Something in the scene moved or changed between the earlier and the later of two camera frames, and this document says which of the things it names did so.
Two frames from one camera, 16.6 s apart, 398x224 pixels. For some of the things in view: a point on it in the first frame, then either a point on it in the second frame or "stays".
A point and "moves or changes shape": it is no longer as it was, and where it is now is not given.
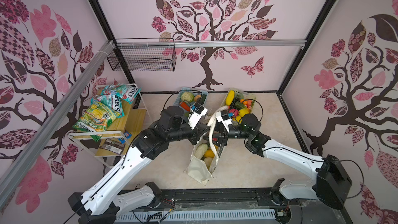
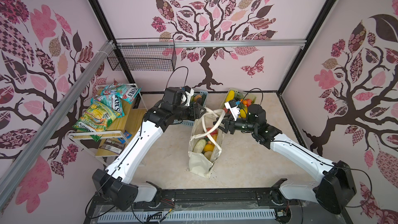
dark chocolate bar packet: x=113 y=146 stays
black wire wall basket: x=145 y=54 stays
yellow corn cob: x=229 y=97 stays
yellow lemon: x=242 y=112 stays
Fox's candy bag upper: x=127 y=91 stays
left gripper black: x=197 y=131 to x=194 y=111
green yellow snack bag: x=95 y=118 stays
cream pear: x=208 y=161 to x=208 y=154
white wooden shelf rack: x=116 y=140 stays
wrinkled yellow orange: x=209 y=153 to x=209 y=147
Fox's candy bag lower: x=112 y=100 stays
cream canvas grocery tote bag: x=196 y=167 moves or changes shape
